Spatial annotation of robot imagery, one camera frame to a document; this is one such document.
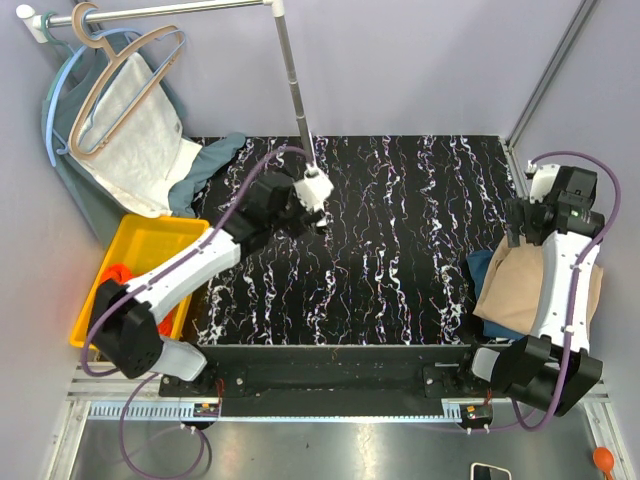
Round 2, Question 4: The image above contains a beige t shirt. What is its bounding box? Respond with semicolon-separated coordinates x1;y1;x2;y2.
471;242;604;337

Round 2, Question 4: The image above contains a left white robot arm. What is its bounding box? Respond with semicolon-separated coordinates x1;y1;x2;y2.
87;168;334;396

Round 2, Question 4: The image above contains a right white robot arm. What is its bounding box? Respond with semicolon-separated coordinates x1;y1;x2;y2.
453;164;607;417

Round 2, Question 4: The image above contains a folded blue t shirt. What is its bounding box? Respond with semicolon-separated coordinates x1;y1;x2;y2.
466;250;523;340

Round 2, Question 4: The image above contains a yellow plastic bin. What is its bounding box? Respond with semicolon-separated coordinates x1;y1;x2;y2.
69;214;209;348

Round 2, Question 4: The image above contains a white towel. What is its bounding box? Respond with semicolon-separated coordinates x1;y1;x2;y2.
72;53;201;218

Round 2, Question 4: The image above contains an orange t shirt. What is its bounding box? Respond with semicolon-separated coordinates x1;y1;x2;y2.
99;263;177;336

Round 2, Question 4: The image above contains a beige clothes hanger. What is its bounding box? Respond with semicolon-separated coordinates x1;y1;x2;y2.
68;2;186;161

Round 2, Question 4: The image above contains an orange ball tool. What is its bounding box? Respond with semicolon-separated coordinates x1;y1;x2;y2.
592;447;615;480

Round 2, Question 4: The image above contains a smartphone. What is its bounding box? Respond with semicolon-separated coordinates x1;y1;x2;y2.
470;462;512;480

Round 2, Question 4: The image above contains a blue clothes hanger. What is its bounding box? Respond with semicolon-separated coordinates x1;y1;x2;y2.
41;28;186;168

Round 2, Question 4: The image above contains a teal hanging garment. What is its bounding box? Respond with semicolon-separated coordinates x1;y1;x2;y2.
55;48;246;246

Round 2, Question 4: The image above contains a green clothes hanger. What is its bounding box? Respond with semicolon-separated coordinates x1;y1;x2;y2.
40;11;79;100

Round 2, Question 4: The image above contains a metal clothes rack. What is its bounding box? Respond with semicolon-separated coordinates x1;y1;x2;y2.
15;0;316;165

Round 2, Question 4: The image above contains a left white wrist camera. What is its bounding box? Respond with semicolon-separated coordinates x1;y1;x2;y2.
293;172;334;213

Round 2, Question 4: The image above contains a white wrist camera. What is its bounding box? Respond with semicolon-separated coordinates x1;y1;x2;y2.
293;172;334;213
525;161;560;204

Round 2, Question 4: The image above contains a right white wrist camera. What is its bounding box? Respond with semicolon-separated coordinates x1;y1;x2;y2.
525;161;560;204

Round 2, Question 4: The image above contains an aluminium frame post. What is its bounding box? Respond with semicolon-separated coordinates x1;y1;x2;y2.
505;0;600;149

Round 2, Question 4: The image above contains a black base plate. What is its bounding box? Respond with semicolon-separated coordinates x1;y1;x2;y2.
165;345;489;396

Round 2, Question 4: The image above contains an aluminium front rail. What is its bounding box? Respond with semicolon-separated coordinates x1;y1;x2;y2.
64;361;612;424

